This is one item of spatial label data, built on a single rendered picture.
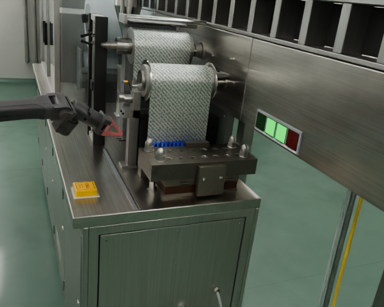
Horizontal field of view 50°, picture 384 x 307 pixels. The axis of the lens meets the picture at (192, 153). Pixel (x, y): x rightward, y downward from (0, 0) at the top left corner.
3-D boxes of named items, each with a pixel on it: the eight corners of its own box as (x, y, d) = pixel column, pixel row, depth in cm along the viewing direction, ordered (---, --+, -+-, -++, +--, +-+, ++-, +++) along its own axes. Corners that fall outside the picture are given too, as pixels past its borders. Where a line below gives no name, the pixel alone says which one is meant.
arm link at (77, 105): (73, 103, 132) (74, 94, 137) (61, 118, 135) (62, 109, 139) (91, 114, 136) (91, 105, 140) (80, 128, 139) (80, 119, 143)
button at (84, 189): (72, 188, 140) (72, 182, 139) (93, 186, 143) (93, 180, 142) (75, 198, 134) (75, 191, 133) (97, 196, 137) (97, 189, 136)
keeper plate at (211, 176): (194, 194, 144) (197, 165, 140) (220, 191, 148) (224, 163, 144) (197, 197, 142) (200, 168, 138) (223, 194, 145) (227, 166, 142)
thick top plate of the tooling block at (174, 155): (137, 162, 149) (138, 147, 147) (234, 157, 164) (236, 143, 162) (150, 181, 135) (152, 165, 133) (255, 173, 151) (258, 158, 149)
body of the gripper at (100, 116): (100, 136, 139) (81, 126, 135) (95, 127, 147) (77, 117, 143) (111, 120, 138) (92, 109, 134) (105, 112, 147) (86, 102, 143)
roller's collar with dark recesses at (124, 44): (114, 52, 169) (114, 36, 166) (128, 53, 171) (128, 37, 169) (117, 55, 163) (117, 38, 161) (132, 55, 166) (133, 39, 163)
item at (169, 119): (146, 146, 152) (150, 97, 146) (204, 144, 161) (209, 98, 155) (147, 147, 152) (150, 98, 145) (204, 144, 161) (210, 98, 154)
